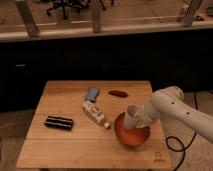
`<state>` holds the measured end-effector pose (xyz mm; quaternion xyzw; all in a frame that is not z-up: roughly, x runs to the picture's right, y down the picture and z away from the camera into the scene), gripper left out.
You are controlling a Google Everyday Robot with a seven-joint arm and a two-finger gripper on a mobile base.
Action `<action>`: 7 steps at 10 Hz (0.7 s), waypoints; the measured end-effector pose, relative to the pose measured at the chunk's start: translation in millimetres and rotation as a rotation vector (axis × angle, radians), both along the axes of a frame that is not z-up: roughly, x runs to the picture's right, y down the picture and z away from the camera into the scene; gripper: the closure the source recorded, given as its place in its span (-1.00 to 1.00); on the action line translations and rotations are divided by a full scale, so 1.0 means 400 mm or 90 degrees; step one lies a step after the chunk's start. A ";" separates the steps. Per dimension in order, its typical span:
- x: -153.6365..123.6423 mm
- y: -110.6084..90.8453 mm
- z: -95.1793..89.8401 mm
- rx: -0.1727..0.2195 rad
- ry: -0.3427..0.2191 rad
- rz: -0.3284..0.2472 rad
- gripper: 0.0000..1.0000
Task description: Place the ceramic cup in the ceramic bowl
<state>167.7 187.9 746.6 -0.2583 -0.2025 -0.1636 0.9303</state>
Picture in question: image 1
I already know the dark red oblong object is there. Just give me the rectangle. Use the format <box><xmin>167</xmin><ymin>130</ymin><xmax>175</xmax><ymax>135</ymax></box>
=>
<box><xmin>109</xmin><ymin>90</ymin><xmax>128</xmax><ymax>98</ymax></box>

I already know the black rectangular box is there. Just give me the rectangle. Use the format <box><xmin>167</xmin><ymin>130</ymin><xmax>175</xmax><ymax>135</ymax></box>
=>
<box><xmin>44</xmin><ymin>116</ymin><xmax>74</xmax><ymax>130</ymax></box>

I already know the grey metal frame post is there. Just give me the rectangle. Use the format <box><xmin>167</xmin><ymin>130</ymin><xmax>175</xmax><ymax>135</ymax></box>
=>
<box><xmin>91</xmin><ymin>0</ymin><xmax>101</xmax><ymax>33</ymax></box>
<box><xmin>182</xmin><ymin>0</ymin><xmax>203</xmax><ymax>27</ymax></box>
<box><xmin>14</xmin><ymin>0</ymin><xmax>39</xmax><ymax>37</ymax></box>

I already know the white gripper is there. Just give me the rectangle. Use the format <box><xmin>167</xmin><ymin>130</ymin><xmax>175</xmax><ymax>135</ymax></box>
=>
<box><xmin>135</xmin><ymin>103</ymin><xmax>159</xmax><ymax>128</ymax></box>

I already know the wooden table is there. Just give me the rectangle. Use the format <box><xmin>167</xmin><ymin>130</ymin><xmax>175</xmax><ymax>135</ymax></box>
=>
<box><xmin>16</xmin><ymin>81</ymin><xmax>171</xmax><ymax>169</ymax></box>

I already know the white plastic bottle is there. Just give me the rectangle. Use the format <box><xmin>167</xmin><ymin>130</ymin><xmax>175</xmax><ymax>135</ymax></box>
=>
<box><xmin>83</xmin><ymin>101</ymin><xmax>110</xmax><ymax>129</ymax></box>

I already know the black office chair base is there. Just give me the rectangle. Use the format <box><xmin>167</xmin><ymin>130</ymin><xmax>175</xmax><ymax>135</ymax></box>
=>
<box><xmin>46</xmin><ymin>0</ymin><xmax>90</xmax><ymax>19</ymax></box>

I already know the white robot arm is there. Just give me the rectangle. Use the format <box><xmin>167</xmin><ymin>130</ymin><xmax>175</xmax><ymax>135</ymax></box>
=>
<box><xmin>137</xmin><ymin>86</ymin><xmax>213</xmax><ymax>144</ymax></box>

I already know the orange ceramic bowl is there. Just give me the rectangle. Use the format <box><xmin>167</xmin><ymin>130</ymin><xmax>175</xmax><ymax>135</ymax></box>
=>
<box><xmin>114</xmin><ymin>113</ymin><xmax>150</xmax><ymax>147</ymax></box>

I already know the black cable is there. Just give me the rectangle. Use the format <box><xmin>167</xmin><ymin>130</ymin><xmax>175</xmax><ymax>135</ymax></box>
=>
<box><xmin>165</xmin><ymin>91</ymin><xmax>199</xmax><ymax>171</ymax></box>

